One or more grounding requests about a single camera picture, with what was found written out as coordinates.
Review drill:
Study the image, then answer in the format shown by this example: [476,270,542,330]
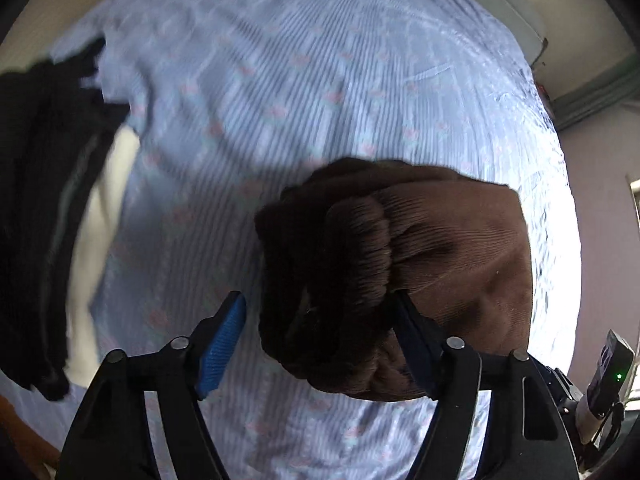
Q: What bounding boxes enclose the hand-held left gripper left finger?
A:
[55,291,247,480]

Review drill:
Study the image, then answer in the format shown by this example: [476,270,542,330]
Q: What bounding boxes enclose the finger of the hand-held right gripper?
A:
[545,367,583,416]

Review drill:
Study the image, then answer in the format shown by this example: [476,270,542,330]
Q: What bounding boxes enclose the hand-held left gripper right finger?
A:
[392,291,581,480]

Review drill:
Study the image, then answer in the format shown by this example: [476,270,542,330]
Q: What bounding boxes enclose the brown pants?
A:
[254,157,532,403]

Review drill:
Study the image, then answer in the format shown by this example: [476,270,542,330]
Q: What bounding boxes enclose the folded white cloth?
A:
[64,127,142,386]

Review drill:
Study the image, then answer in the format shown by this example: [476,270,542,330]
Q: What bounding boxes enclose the folded black clothes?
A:
[0,35,132,402]

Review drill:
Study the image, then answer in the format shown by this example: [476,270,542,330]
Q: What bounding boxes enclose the blue striped bed sheet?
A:
[0,0,583,480]

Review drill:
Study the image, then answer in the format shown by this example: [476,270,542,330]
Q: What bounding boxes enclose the green curtain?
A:
[550,55,640,132]

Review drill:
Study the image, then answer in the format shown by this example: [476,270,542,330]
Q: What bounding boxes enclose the grey headboard cushion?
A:
[429,0,547,56]

